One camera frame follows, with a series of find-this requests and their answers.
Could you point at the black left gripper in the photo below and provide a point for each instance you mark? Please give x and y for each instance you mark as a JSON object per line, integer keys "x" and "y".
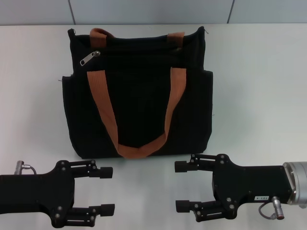
{"x": 36, "y": 191}

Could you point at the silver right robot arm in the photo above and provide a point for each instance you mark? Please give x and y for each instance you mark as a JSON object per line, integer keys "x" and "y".
{"x": 298, "y": 182}

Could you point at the silver zipper pull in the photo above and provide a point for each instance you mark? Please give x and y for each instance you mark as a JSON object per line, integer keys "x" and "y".
{"x": 90, "y": 58}

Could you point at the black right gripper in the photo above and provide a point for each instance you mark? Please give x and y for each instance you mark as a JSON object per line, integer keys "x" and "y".
{"x": 251, "y": 184}

